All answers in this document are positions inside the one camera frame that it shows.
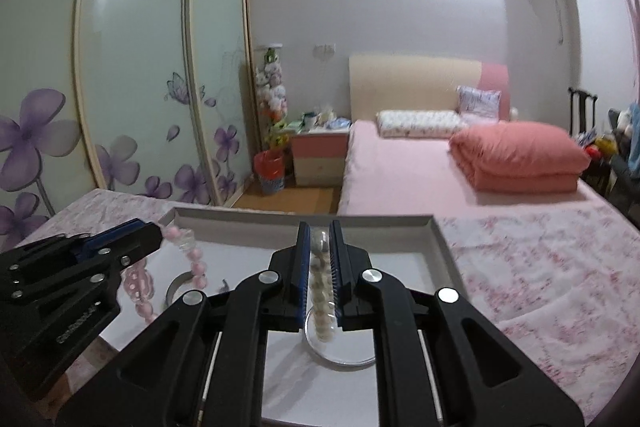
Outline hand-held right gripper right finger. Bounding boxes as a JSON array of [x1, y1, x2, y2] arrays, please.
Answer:
[[329, 220, 585, 427]]

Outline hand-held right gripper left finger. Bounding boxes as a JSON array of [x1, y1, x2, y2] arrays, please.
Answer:
[[54, 221, 313, 427]]

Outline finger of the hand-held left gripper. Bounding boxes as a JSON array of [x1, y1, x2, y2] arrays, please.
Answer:
[[0, 219, 147, 281], [9, 223, 165, 304]]

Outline white pearl bracelet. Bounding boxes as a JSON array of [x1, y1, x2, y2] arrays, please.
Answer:
[[307, 227, 342, 344]]

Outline wide silver cuff bangle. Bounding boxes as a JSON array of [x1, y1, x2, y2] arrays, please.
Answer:
[[164, 272, 201, 307]]

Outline pink bead bracelet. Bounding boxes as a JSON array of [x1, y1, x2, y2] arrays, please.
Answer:
[[122, 227, 209, 324]]

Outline grey cardboard tray box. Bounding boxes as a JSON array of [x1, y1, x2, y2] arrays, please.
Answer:
[[97, 213, 469, 427]]

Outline thin silver bangle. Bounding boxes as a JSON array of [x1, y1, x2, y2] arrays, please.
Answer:
[[302, 307, 377, 369]]

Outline red trash bin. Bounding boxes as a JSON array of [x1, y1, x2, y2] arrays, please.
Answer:
[[254, 150, 287, 196]]

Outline pink sheeted bed mattress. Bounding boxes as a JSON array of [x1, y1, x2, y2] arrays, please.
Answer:
[[337, 119, 617, 219]]

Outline pink and cream nightstand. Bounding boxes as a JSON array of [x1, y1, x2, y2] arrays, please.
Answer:
[[291, 128, 350, 188]]

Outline white printed pillow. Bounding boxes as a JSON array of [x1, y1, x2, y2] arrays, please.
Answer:
[[376, 109, 471, 140]]

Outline floral glass sliding wardrobe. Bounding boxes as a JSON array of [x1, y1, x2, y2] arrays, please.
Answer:
[[0, 0, 262, 254]]

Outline column of plush toys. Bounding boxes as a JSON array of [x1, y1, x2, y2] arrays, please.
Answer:
[[254, 45, 290, 152]]

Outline floral pink bedsheet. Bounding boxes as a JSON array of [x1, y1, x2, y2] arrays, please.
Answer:
[[0, 188, 640, 427]]

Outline cream and pink headboard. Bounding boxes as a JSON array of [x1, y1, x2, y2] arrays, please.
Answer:
[[348, 53, 511, 124]]

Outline folded pink quilt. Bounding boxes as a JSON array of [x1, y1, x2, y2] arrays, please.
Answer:
[[448, 121, 592, 194]]

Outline small purple patterned pillow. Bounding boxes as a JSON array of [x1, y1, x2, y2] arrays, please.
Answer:
[[456, 85, 502, 122]]

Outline red and yellow toy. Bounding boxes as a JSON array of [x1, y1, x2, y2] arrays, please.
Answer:
[[586, 134, 618, 160]]

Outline dark wooden chair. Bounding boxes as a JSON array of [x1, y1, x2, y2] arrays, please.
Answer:
[[567, 87, 612, 198]]

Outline blue fleece garment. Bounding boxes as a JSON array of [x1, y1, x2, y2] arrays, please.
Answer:
[[620, 102, 640, 148]]

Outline air conditioner cable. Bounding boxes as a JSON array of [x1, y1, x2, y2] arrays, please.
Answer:
[[552, 0, 576, 48]]

